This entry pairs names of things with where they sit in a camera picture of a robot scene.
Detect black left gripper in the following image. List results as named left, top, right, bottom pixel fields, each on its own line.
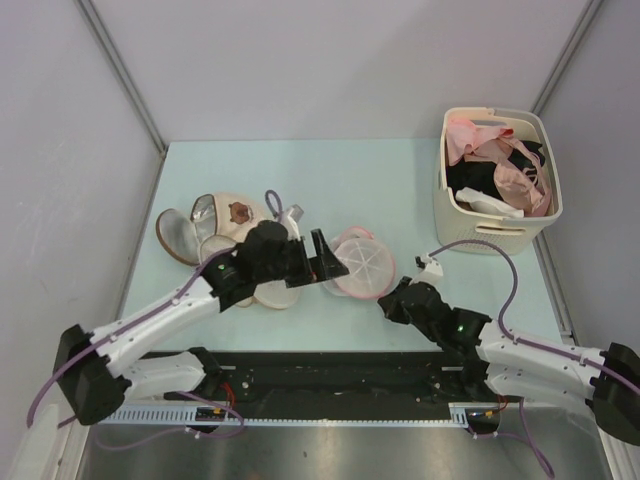
left=255, top=229, right=347, bottom=288

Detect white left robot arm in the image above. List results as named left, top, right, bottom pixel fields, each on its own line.
left=53, top=221, right=349, bottom=425

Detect cream plastic laundry basket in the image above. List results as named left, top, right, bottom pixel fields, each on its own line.
left=433, top=107, right=563, bottom=254

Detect white bra in basket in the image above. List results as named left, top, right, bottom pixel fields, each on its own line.
left=455, top=187, right=524, bottom=219

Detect silver brown-rimmed bra cup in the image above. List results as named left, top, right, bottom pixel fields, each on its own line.
left=155, top=208, right=200, bottom=266

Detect black garment in basket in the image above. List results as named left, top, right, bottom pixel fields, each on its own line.
left=446, top=148, right=537, bottom=201

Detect pink bras in basket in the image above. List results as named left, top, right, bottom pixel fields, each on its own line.
left=445, top=118, right=552, bottom=218

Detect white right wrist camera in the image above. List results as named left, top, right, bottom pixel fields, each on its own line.
left=412, top=254, right=444, bottom=286

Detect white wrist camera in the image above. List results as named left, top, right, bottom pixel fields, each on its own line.
left=412, top=254, right=444, bottom=286
left=279, top=204, right=304, bottom=240

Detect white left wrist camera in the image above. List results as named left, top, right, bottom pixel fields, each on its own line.
left=279, top=204, right=304, bottom=240

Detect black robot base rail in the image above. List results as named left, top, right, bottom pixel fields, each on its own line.
left=195, top=351, right=512, bottom=413

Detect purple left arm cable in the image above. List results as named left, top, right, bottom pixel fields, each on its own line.
left=25, top=188, right=301, bottom=451

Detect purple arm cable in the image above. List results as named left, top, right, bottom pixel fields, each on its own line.
left=427, top=240, right=640, bottom=479
left=25, top=188, right=301, bottom=451

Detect white slotted cable duct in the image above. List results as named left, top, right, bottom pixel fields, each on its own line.
left=99, top=402, right=517, bottom=427

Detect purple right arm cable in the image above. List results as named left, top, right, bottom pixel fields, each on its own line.
left=427, top=240, right=640, bottom=479

